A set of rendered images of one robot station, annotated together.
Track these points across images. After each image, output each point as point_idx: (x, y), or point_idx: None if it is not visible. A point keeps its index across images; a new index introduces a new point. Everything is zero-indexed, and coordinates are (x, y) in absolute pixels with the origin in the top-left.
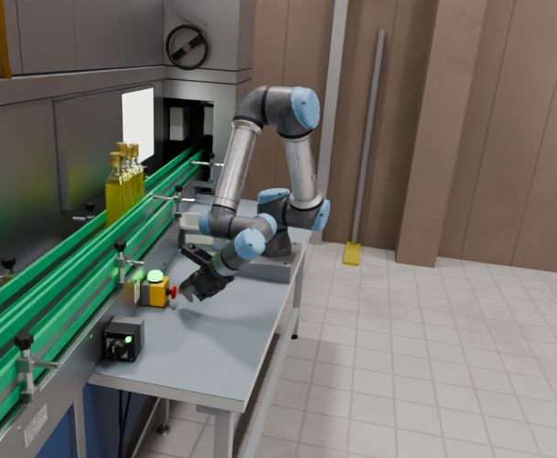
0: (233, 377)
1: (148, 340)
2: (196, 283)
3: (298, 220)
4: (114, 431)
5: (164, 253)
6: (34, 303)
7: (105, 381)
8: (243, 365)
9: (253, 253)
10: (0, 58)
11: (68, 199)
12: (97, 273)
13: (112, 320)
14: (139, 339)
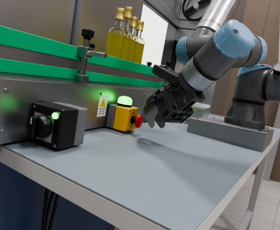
0: (178, 201)
1: (91, 144)
2: (161, 102)
3: None
4: None
5: (144, 104)
6: None
7: (13, 160)
8: (198, 193)
9: (239, 43)
10: None
11: (76, 39)
12: (47, 38)
13: (53, 101)
14: (73, 127)
